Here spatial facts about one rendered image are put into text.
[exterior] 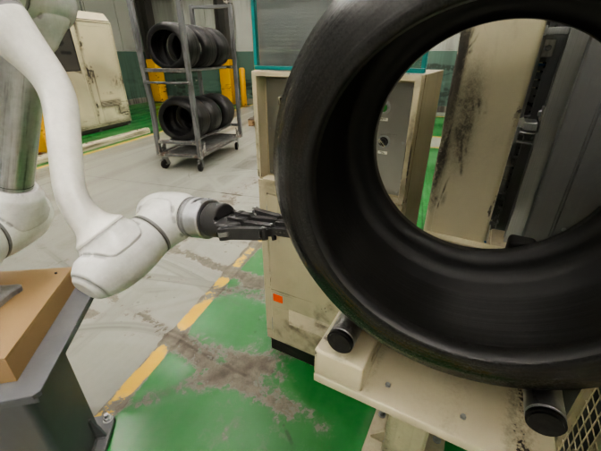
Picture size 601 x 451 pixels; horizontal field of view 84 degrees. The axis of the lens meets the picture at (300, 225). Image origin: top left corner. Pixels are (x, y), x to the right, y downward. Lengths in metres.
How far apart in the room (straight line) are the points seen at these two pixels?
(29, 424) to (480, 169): 1.34
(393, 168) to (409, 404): 0.70
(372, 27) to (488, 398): 0.59
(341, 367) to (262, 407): 1.02
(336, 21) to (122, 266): 0.54
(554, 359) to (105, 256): 0.69
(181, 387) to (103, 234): 1.13
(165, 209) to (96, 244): 0.15
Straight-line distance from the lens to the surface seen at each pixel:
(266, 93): 1.26
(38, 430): 1.35
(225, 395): 1.66
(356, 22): 0.39
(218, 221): 0.69
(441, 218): 0.82
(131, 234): 0.73
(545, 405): 0.57
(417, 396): 0.66
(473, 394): 0.70
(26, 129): 1.12
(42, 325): 1.14
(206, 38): 4.71
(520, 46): 0.75
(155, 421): 1.67
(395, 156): 1.10
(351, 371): 0.61
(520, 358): 0.50
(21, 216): 1.20
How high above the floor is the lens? 1.31
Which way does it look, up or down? 27 degrees down
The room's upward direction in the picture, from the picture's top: straight up
